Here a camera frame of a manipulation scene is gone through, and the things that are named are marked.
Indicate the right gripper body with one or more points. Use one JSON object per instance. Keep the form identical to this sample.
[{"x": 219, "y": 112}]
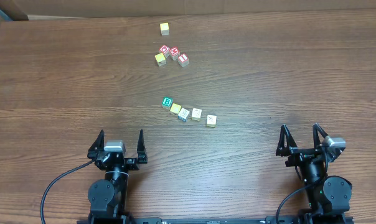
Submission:
[{"x": 304, "y": 156}]

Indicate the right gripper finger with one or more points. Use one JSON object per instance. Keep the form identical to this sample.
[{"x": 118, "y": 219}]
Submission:
[
  {"x": 286, "y": 144},
  {"x": 318, "y": 131}
]

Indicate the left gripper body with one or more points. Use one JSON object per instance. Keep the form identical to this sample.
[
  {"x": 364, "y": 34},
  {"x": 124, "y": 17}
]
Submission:
[{"x": 117, "y": 160}]

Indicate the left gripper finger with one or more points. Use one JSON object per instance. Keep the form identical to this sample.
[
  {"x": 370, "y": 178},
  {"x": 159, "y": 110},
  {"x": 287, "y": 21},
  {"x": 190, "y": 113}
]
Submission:
[
  {"x": 98, "y": 144},
  {"x": 141, "y": 150}
]

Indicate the yellow top wooden block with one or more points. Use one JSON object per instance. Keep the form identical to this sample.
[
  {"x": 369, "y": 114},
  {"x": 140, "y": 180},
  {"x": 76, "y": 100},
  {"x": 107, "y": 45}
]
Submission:
[{"x": 175, "y": 108}]

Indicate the yellow wooden block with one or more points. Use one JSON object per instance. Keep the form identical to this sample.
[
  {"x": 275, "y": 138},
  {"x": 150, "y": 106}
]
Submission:
[
  {"x": 164, "y": 28},
  {"x": 175, "y": 108}
]

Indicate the blue edged wooden block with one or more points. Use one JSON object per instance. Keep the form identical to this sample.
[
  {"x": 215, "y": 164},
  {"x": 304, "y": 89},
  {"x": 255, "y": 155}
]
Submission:
[{"x": 183, "y": 114}]

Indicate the green letter B block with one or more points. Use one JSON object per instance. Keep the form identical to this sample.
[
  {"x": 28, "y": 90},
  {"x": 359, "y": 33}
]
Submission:
[{"x": 167, "y": 103}]

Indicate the beige picture wooden block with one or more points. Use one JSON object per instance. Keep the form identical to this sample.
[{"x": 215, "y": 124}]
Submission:
[{"x": 196, "y": 114}]

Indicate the beige drawing wooden block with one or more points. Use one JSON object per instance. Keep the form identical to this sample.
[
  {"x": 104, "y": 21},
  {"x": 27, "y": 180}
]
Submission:
[{"x": 211, "y": 121}]

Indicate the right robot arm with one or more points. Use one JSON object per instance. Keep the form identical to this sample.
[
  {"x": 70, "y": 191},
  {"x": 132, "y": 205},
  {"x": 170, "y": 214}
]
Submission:
[{"x": 328, "y": 195}]

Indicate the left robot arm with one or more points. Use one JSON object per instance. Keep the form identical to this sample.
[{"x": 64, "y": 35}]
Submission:
[{"x": 107, "y": 196}]

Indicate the yellow block near red blocks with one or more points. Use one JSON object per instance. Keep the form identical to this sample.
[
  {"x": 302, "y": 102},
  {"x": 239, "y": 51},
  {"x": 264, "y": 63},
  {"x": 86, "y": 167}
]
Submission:
[{"x": 160, "y": 59}]

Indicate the red letter I block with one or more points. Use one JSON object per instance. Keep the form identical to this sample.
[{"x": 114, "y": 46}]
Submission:
[{"x": 183, "y": 60}]

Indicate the red letter O block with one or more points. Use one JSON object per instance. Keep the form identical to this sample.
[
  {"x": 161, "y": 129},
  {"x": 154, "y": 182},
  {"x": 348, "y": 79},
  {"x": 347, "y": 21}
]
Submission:
[{"x": 165, "y": 50}]

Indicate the red letter M block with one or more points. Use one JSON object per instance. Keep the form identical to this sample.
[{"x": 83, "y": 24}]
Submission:
[{"x": 174, "y": 53}]

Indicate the far yellow wooden block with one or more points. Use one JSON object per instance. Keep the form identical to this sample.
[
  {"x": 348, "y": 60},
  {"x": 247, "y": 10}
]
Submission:
[{"x": 164, "y": 28}]

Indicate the cardboard box back edge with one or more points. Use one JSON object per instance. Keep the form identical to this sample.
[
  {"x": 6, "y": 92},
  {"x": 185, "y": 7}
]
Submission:
[{"x": 21, "y": 9}]

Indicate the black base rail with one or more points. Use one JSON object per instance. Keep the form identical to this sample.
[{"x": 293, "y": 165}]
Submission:
[{"x": 266, "y": 220}]

